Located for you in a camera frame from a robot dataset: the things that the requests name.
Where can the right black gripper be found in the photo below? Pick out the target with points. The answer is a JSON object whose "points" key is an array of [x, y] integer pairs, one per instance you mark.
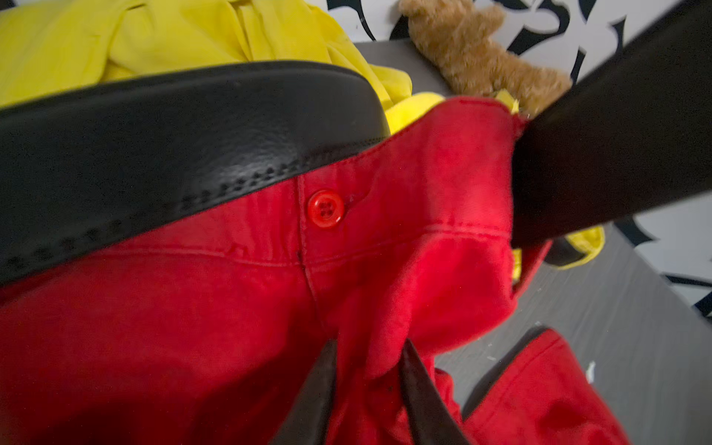
{"points": [[633, 135]]}

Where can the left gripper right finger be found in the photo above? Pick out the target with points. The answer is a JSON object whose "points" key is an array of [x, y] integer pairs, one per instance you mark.
{"points": [[430, 422]]}

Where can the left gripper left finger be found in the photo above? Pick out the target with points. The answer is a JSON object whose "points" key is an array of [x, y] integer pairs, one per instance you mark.
{"points": [[308, 419]]}

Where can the red trousers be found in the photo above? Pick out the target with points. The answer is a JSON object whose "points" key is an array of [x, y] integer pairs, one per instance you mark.
{"points": [[203, 331]]}

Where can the black leather belt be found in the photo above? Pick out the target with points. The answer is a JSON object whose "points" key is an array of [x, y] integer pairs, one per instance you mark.
{"points": [[86, 169]]}

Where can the yellow trousers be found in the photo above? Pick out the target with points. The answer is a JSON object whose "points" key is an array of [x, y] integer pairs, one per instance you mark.
{"points": [[58, 46]]}

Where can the brown teddy bear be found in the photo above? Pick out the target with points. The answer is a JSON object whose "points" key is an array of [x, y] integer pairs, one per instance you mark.
{"points": [[457, 38]]}

